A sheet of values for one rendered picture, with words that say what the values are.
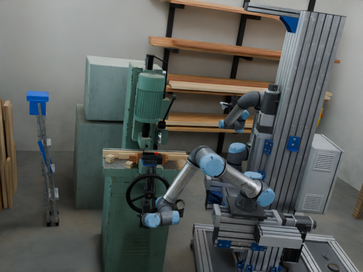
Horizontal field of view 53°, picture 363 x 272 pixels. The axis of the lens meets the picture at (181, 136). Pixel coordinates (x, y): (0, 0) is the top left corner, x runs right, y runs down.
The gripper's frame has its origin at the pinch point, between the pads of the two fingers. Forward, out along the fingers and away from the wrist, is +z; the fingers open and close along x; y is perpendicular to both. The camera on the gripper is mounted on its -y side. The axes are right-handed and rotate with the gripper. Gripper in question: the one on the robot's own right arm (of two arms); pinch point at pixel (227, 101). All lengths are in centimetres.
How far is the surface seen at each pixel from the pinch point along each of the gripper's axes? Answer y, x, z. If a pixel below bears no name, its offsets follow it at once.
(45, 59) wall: -15, -157, 176
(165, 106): -11, -66, -34
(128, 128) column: 5, -93, -32
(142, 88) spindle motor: -31, -86, -56
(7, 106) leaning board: 7, -187, 62
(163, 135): 11, -67, -36
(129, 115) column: -5, -92, -32
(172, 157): 23, -65, -53
